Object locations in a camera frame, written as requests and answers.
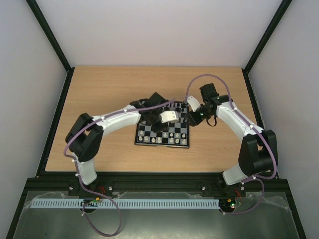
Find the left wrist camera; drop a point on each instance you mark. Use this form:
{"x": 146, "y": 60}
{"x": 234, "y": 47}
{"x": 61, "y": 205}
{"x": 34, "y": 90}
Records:
{"x": 169, "y": 116}

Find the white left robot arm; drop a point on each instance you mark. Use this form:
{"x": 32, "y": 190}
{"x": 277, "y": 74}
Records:
{"x": 84, "y": 138}

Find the light blue cable duct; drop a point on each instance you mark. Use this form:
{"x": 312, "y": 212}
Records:
{"x": 126, "y": 204}

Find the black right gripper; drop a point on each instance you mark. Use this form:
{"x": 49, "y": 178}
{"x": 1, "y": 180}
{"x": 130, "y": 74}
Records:
{"x": 192, "y": 119}

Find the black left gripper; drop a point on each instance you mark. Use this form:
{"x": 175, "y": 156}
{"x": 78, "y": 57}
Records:
{"x": 156, "y": 129}

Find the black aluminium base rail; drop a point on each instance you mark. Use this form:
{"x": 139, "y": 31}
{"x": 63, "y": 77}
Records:
{"x": 204, "y": 184}

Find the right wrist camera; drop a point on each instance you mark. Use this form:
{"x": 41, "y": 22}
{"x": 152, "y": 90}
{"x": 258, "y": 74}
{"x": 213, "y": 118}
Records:
{"x": 193, "y": 103}

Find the black and grey chessboard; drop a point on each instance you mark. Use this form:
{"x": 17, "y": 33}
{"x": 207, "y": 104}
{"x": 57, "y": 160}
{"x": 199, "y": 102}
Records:
{"x": 177, "y": 127}

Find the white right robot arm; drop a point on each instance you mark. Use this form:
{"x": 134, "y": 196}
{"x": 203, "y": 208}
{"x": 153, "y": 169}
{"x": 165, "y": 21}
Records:
{"x": 258, "y": 151}

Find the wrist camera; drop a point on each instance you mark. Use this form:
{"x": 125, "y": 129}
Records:
{"x": 169, "y": 116}
{"x": 193, "y": 103}

